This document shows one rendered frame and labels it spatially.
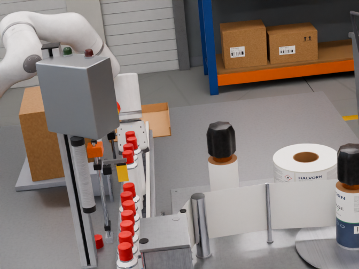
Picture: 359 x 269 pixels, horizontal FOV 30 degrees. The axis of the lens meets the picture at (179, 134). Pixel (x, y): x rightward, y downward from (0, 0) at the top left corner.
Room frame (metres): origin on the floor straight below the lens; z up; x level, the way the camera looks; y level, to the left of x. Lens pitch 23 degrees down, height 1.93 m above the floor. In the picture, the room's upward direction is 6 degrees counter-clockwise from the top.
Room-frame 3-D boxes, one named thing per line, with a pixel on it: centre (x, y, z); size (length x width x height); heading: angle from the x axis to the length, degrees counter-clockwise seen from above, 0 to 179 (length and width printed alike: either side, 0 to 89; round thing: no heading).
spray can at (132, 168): (1.89, 0.17, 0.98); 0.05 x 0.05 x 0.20
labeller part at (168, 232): (1.31, 0.06, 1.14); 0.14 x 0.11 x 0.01; 0
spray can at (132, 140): (1.99, 0.16, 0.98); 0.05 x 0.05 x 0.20
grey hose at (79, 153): (1.57, 0.26, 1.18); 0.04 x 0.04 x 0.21
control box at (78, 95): (1.62, 0.24, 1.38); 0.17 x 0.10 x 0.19; 55
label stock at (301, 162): (1.84, -0.38, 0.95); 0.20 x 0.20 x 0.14
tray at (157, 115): (2.73, 0.17, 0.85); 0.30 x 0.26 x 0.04; 0
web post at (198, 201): (1.59, -0.03, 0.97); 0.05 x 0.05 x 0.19
